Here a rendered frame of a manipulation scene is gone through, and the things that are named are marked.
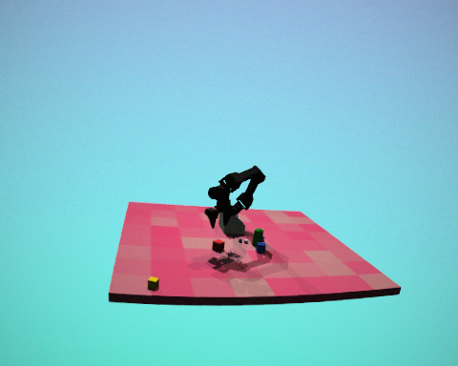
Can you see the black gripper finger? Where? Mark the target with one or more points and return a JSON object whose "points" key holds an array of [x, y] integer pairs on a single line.
{"points": [[212, 221], [226, 218]]}

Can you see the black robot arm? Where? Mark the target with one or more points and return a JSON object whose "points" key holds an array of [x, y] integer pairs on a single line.
{"points": [[233, 181]]}

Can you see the small yellow block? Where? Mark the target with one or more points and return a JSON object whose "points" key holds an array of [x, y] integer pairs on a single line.
{"points": [[153, 282]]}

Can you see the blue block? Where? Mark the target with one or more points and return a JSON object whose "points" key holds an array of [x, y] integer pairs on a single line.
{"points": [[260, 247]]}

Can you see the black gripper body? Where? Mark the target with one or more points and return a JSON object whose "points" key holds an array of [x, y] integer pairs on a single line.
{"points": [[215, 212]]}

